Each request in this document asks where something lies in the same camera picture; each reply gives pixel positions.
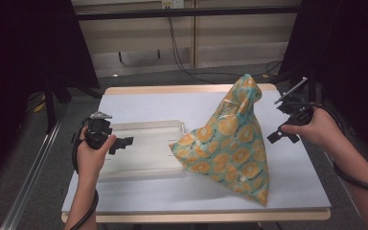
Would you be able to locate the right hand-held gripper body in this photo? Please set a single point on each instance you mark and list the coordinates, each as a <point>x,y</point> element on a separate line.
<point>297,111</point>

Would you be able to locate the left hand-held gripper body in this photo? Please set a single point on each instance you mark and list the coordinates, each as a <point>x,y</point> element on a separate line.
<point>97,131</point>

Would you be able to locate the white plastic tray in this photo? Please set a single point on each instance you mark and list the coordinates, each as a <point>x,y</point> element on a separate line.
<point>147,153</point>

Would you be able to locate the orange-print teal fabric bag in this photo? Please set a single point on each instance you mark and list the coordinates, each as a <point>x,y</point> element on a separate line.
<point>233,143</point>

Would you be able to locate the person's left hand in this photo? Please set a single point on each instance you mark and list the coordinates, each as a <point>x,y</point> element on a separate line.
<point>91,163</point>

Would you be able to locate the person's right hand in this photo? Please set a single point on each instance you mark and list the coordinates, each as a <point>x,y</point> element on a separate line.
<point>322,131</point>

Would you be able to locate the yellow floor tape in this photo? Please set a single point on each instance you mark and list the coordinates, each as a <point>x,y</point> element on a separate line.
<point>40,107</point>

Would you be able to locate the black curtain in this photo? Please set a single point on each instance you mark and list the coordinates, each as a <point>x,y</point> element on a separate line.
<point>348,48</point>
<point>28,48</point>

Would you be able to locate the black horizontal bar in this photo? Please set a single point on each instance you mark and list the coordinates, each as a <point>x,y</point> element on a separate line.
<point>188,12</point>

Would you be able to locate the white wall socket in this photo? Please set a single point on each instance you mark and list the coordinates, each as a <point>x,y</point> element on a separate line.
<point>172,4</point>

